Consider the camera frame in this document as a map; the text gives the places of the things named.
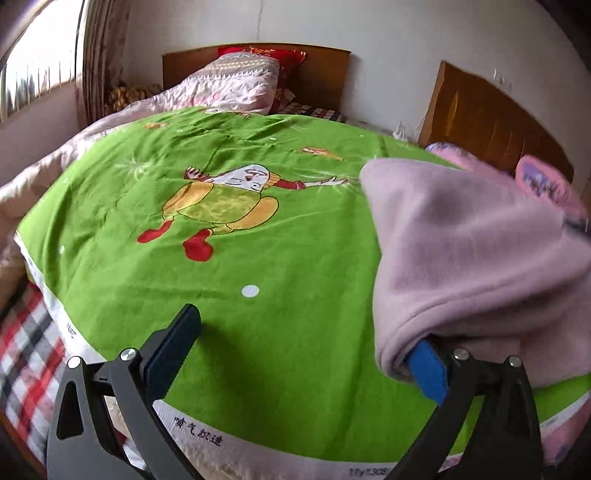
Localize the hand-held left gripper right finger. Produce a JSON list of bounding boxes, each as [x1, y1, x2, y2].
[[394, 339, 546, 480]]

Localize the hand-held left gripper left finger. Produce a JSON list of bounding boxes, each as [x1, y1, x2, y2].
[[46, 304, 202, 480]]

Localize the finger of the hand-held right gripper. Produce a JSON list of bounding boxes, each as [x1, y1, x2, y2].
[[561, 219, 591, 241]]

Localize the lilac pants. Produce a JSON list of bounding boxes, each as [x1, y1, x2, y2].
[[359, 157, 591, 386]]

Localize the pink floral pillow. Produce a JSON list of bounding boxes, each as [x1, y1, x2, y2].
[[515, 154, 588, 214]]

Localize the green printed blanket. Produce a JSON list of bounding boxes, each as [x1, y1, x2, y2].
[[14, 105, 591, 478]]

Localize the wooden headboard right bed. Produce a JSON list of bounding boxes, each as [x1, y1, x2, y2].
[[418, 61, 574, 184]]

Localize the yellow brown plush blanket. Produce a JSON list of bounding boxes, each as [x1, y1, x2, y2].
[[107, 82, 163, 112]]

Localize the pink patterned quilt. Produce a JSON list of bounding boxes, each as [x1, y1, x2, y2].
[[0, 53, 282, 310]]

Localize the brown curtain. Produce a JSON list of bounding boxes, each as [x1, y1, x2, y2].
[[74, 0, 133, 125]]

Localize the plain wooden headboard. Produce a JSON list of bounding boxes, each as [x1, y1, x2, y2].
[[161, 45, 352, 112]]

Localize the red pillow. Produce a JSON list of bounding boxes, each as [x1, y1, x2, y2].
[[217, 45, 306, 71]]

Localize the window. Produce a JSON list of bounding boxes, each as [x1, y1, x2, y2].
[[0, 0, 86, 121]]

